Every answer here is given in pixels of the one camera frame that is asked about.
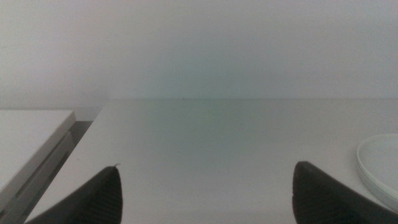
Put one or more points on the white shallow bowl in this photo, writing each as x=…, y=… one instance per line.
x=382, y=158

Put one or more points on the white side cabinet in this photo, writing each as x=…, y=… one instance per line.
x=25, y=133

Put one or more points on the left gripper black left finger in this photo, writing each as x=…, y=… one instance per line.
x=96, y=199

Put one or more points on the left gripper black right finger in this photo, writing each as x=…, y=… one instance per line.
x=323, y=199

